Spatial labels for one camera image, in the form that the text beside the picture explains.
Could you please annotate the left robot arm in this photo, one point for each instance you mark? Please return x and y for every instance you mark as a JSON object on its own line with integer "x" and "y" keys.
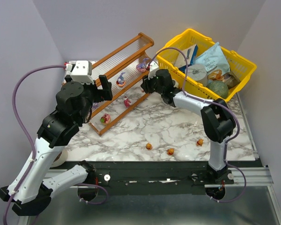
{"x": 30, "y": 192}

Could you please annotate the wooden tiered shelf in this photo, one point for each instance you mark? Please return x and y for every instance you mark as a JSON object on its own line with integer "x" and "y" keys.
{"x": 122, "y": 69}

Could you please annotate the tape roll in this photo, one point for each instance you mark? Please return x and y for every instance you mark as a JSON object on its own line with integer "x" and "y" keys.
{"x": 60, "y": 159}

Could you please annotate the orange bear toy right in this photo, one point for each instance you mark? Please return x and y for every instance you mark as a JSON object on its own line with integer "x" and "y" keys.
{"x": 200, "y": 142}

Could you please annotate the brown snack packet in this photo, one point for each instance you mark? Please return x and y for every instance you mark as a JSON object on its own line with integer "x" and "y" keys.
{"x": 231, "y": 80}

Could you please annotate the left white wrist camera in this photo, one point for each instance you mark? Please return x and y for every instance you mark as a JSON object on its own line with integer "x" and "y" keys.
{"x": 79, "y": 71}

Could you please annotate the grey round tin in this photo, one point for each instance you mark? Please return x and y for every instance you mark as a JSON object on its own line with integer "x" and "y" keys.
{"x": 198, "y": 73}

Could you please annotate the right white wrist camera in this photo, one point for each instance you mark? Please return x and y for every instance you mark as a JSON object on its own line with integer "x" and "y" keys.
{"x": 152, "y": 70}

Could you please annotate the orange bear toy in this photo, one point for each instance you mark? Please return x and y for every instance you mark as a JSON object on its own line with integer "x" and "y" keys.
{"x": 170, "y": 151}
{"x": 200, "y": 142}

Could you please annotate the green melon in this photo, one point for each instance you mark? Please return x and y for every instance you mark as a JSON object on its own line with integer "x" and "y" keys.
{"x": 219, "y": 88}

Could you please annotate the orange bear toy front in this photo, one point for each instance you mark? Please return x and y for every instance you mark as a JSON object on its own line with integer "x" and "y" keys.
{"x": 170, "y": 151}

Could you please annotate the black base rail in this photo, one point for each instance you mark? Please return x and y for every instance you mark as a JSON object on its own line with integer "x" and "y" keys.
{"x": 159, "y": 178}

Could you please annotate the pink strawberry cake toy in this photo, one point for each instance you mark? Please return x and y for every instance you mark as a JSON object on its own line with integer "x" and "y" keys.
{"x": 105, "y": 119}

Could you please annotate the blue white box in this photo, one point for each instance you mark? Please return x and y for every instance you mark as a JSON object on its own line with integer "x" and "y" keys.
{"x": 190, "y": 54}

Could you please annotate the dark pink cake toy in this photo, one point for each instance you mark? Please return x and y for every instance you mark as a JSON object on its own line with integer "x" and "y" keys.
{"x": 127, "y": 102}

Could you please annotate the light blue chips bag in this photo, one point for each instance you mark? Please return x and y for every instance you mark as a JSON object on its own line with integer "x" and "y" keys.
{"x": 214, "y": 62}

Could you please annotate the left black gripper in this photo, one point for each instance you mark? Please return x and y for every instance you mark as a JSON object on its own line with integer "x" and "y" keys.
{"x": 93, "y": 86}

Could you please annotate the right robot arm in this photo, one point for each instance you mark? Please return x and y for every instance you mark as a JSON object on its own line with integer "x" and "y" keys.
{"x": 217, "y": 118}

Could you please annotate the purple sitting bunny toy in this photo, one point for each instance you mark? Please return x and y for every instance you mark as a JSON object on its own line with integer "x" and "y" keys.
{"x": 94, "y": 106}

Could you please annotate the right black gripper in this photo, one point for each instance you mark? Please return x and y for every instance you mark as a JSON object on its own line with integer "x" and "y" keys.
{"x": 146, "y": 85}

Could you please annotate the small burger toy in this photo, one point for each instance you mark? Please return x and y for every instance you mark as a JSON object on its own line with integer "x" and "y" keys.
{"x": 148, "y": 146}

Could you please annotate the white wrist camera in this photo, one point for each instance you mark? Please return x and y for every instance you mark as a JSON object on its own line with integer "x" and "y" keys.
{"x": 152, "y": 70}
{"x": 79, "y": 71}

